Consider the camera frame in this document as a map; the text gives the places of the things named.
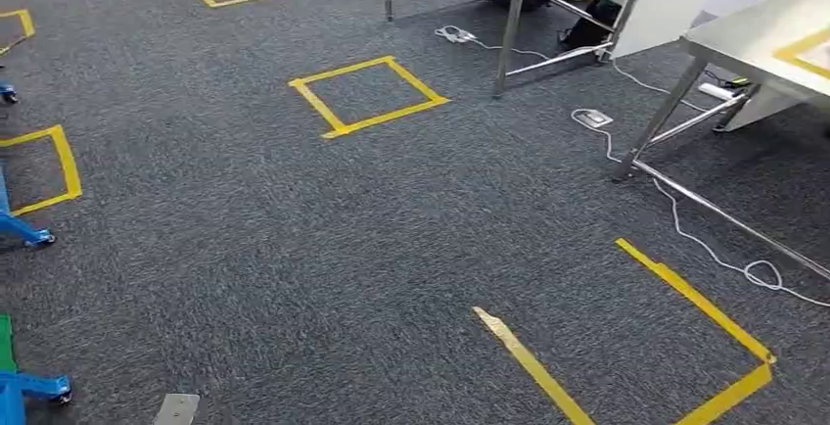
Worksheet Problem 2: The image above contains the green plastic crate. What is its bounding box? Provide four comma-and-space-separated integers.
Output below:
0, 314, 19, 375

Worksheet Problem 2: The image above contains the steel bench with yellow tape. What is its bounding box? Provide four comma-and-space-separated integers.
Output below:
612, 0, 830, 285

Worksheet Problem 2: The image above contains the large white desk panel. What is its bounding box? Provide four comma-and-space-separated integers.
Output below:
609, 0, 754, 61

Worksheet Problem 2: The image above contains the white power strip with cable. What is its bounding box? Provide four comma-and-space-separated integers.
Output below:
434, 24, 552, 62

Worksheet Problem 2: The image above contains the long white floor cable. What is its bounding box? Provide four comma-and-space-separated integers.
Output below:
570, 108, 830, 309

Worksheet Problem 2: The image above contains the metal floor socket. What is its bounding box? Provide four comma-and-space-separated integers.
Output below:
574, 109, 615, 130

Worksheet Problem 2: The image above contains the metal floor plate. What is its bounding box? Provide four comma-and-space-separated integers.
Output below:
153, 393, 202, 425

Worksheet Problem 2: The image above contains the steel frame table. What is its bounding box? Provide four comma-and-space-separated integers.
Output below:
335, 0, 658, 97

